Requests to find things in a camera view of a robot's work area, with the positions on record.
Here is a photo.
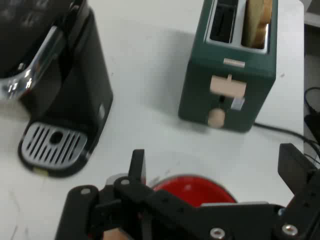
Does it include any thin black looped cable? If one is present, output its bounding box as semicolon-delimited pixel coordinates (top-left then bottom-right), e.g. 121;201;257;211
304;86;320;114

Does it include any dark green two-slot toaster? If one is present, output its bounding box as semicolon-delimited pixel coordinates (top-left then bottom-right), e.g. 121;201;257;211
177;0;279;133

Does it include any red round plate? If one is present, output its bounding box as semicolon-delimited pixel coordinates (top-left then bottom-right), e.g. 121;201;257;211
151;174;237;209

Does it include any black toaster power cable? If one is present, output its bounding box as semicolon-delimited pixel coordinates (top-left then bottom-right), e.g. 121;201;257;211
253;121;320;147

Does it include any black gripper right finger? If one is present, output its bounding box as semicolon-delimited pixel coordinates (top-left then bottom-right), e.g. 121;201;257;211
272;143;320;240

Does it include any black capsule coffee machine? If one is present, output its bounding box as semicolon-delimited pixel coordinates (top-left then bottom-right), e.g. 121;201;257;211
0;0;114;178

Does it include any black box with cables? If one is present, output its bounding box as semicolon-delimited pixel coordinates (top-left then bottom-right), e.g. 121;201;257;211
304;113;320;145

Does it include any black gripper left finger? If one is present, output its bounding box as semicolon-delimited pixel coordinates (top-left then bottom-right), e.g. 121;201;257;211
54;149;201;240

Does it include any bread slice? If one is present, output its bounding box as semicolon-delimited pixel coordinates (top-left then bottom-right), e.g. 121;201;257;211
241;0;273;49

